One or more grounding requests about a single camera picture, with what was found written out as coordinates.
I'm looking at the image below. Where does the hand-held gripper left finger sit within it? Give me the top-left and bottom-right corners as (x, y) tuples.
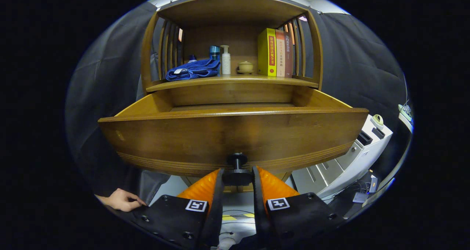
(130, 168), (225, 250)

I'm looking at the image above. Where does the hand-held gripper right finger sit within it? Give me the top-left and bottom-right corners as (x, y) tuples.
(252, 166), (345, 250)

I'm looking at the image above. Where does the wooden drawer with black knob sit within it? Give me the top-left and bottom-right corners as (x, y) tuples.
(98, 86), (369, 186)

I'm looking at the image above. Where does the white drawer unit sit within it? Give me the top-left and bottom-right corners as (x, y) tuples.
(292, 114), (393, 199)

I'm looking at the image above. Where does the wooden countertop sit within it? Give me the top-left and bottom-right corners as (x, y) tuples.
(146, 72), (319, 93)

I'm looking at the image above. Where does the wooden cabinet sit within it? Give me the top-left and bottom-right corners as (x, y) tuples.
(141, 0), (324, 192)

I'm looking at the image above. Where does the yellow black floor tape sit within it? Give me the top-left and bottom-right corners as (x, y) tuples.
(222, 213), (254, 221)

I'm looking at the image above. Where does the blue folded towel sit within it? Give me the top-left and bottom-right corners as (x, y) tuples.
(165, 58), (221, 81)

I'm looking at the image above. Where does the brown book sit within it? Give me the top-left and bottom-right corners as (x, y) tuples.
(283, 31), (294, 78)

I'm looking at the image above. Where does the orange white book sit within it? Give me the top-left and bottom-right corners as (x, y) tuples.
(275, 29), (286, 77)

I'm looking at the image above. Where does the white pump bottle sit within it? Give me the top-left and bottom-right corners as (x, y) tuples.
(221, 45), (231, 75)

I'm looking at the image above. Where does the yellow book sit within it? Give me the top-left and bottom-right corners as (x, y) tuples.
(257, 28), (277, 77)

